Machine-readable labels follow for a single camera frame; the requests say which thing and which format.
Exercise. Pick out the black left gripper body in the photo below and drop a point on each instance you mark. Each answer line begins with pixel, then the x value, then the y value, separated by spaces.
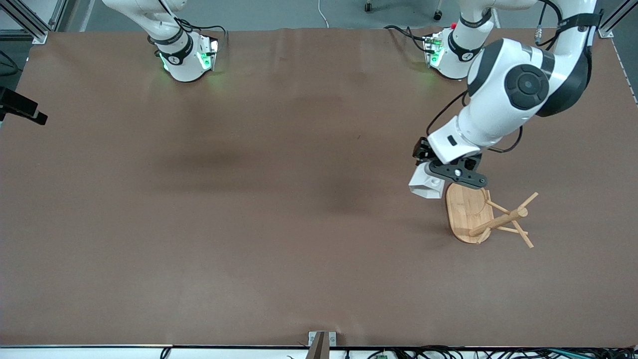
pixel 422 150

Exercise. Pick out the white faceted cup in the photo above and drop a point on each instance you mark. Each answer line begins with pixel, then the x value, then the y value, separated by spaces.
pixel 423 187

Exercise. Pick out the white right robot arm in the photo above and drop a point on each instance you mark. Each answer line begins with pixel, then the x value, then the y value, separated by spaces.
pixel 174 45

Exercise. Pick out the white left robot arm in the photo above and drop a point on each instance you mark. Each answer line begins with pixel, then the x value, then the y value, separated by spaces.
pixel 503 99

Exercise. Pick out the wooden cup rack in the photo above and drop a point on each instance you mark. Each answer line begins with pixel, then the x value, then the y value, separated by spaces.
pixel 468 214

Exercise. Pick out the aluminium frame post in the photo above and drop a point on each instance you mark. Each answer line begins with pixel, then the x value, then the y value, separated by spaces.
pixel 27 22
pixel 615 20

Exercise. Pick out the metal table bracket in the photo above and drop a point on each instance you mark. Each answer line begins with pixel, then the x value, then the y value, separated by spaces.
pixel 312 338

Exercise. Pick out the brown camera post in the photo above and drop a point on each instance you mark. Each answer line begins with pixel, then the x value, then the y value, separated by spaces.
pixel 319 349

